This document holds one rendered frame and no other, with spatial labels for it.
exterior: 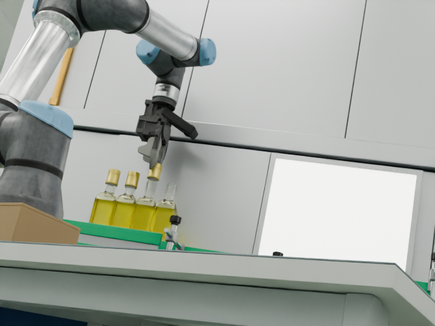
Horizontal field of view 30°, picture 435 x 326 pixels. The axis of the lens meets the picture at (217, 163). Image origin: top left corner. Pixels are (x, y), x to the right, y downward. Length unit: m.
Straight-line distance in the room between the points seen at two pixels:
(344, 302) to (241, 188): 1.21
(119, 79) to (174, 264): 1.41
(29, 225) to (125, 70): 1.17
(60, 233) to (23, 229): 0.10
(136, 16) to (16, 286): 0.74
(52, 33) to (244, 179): 0.75
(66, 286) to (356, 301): 0.53
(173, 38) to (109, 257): 0.89
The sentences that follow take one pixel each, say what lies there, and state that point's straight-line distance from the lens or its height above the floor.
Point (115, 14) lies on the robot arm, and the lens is 1.91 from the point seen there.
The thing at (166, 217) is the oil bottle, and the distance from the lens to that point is 2.19.
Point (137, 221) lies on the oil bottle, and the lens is 2.20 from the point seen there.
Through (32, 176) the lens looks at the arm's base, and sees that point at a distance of 1.59.
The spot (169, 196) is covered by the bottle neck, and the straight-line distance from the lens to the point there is 2.22.
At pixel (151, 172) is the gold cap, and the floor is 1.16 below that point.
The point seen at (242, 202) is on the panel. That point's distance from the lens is 2.32.
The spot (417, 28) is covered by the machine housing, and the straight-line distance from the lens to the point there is 2.57.
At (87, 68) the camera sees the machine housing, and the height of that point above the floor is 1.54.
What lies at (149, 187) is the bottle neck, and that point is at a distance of 2.24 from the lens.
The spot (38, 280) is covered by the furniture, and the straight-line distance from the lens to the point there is 1.48.
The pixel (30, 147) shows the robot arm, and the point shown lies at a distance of 1.61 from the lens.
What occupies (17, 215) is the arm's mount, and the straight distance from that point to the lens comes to 1.52.
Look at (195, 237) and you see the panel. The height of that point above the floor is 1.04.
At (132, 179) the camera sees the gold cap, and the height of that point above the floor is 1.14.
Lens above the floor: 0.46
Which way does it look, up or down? 20 degrees up
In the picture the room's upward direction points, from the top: 12 degrees clockwise
